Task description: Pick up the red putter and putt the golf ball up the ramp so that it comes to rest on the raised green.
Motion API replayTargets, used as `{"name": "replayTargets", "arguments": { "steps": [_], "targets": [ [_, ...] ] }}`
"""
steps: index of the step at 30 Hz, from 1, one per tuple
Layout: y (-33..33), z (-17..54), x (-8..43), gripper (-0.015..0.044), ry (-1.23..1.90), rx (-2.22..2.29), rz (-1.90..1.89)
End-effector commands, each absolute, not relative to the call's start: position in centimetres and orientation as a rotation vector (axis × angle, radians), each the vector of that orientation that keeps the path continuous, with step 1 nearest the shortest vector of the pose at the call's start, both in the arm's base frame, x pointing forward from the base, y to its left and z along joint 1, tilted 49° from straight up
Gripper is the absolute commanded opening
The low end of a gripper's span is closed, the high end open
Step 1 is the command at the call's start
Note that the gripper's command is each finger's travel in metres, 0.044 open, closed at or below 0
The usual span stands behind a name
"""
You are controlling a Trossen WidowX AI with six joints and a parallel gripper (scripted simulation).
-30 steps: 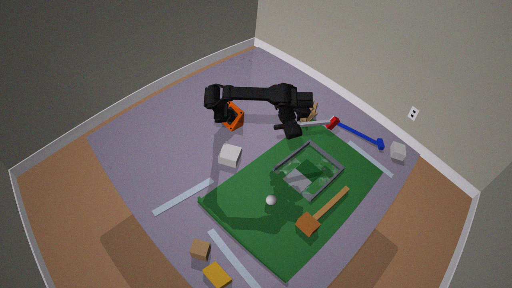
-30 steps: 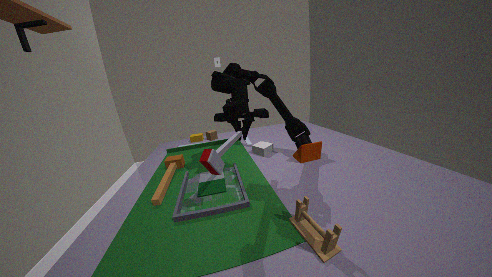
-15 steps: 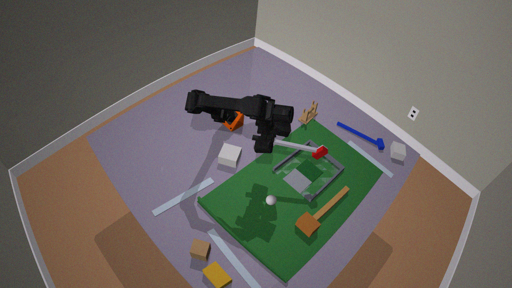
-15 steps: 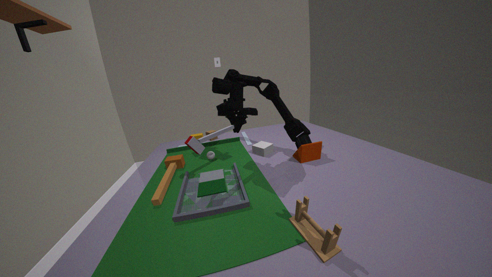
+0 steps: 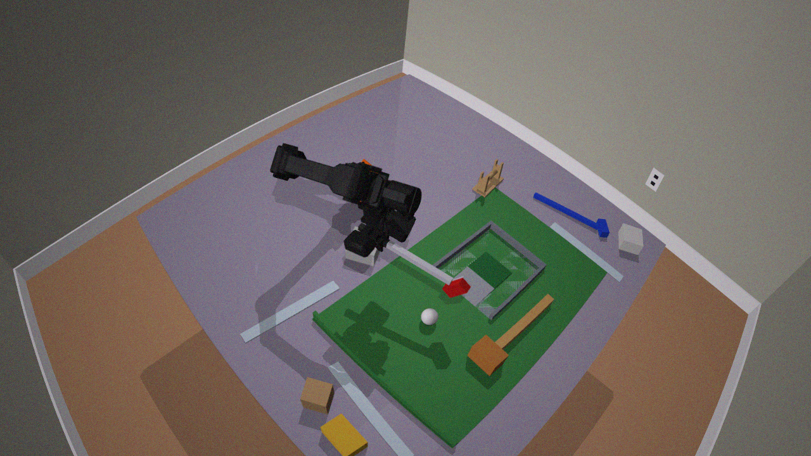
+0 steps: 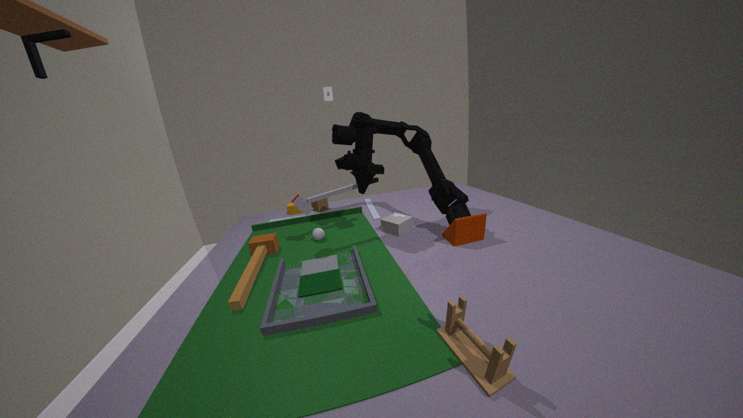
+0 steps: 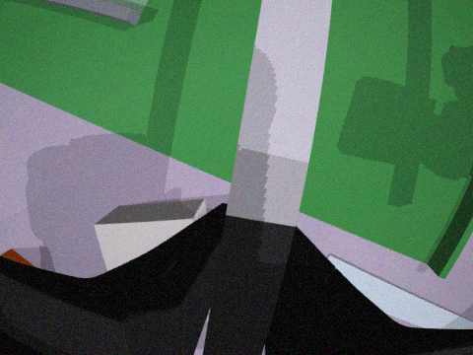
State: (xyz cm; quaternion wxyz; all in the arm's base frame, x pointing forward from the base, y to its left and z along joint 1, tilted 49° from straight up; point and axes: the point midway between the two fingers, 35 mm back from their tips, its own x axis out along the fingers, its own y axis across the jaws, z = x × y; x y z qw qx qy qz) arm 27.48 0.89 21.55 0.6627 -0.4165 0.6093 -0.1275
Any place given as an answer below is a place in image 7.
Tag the light grey block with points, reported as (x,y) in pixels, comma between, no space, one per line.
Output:
(129,231)

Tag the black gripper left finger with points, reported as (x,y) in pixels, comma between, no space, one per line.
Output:
(155,304)

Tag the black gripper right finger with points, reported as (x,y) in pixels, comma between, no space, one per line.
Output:
(319,312)

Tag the green rectangular mat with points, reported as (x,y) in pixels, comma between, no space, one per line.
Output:
(392,152)

